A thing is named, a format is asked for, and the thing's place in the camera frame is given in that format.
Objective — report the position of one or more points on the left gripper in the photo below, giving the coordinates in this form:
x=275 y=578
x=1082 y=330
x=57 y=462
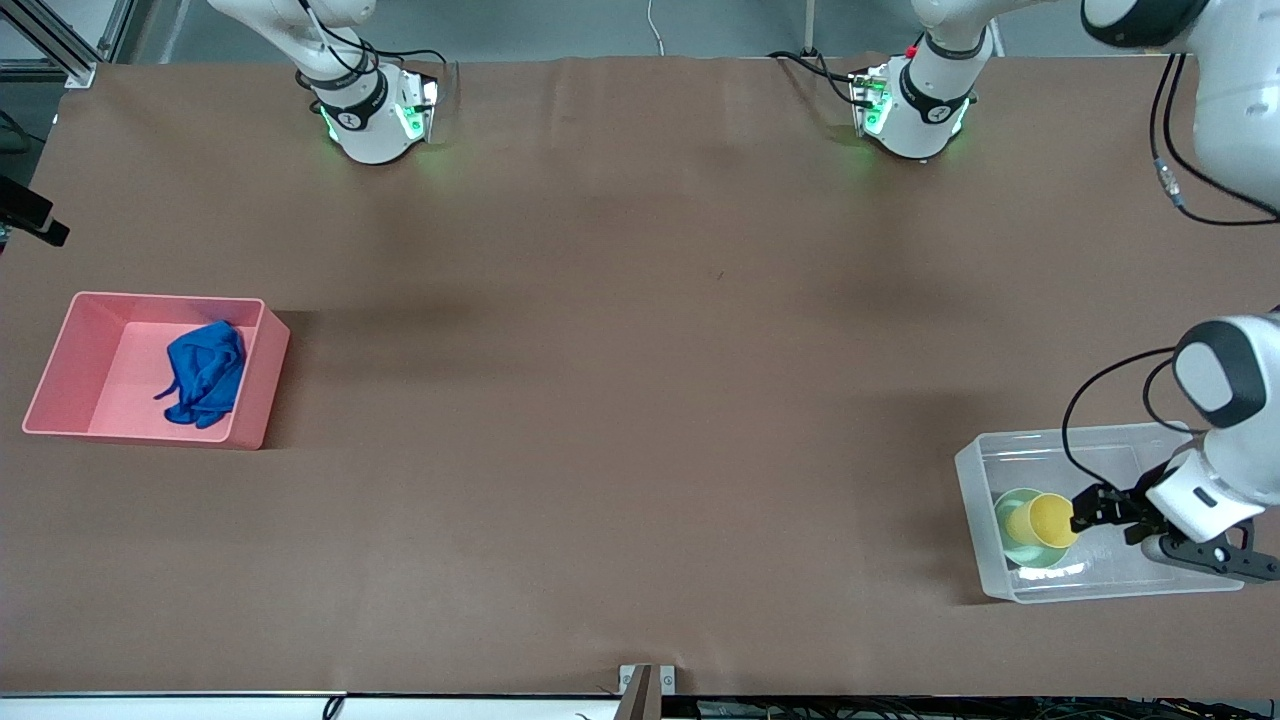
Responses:
x=1118 y=506

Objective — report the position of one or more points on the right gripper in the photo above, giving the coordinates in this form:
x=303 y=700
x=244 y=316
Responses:
x=21 y=205

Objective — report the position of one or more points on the yellow cup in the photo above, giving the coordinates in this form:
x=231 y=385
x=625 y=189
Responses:
x=1045 y=518

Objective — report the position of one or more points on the green bowl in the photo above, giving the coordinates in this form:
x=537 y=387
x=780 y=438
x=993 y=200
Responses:
x=1040 y=558

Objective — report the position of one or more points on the blue cloth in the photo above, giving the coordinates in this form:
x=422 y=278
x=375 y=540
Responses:
x=205 y=375

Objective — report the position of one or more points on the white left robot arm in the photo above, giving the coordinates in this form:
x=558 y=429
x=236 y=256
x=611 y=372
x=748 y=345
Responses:
x=1240 y=100

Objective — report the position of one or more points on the clear plastic box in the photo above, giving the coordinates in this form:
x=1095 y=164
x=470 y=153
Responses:
x=1040 y=460

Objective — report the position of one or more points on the pink plastic bin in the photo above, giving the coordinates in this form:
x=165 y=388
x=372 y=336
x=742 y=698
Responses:
x=110 y=370

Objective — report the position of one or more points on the brown table cover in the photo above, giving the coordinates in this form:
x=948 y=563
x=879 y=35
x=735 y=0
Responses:
x=640 y=300

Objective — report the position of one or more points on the thin grey rod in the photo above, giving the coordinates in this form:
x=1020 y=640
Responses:
x=809 y=25

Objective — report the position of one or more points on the aluminium frame profile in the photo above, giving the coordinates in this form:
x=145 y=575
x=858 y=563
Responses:
x=60 y=70

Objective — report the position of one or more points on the metal bracket with post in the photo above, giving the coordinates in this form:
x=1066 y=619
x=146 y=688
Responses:
x=640 y=690

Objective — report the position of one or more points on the white table edge rail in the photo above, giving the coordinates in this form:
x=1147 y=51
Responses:
x=150 y=707

